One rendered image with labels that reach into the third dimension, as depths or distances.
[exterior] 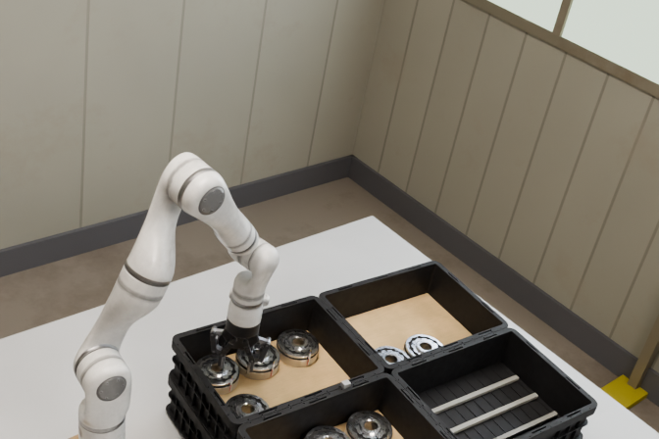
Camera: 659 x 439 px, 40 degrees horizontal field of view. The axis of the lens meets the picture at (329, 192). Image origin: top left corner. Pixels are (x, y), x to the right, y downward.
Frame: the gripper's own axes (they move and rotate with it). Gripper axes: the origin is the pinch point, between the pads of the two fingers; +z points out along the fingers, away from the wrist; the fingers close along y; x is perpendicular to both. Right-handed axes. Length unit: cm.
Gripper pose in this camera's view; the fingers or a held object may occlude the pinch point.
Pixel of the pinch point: (235, 365)
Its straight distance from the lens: 212.1
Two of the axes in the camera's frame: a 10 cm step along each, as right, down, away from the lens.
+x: 0.9, -5.0, 8.6
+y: 9.8, 2.0, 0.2
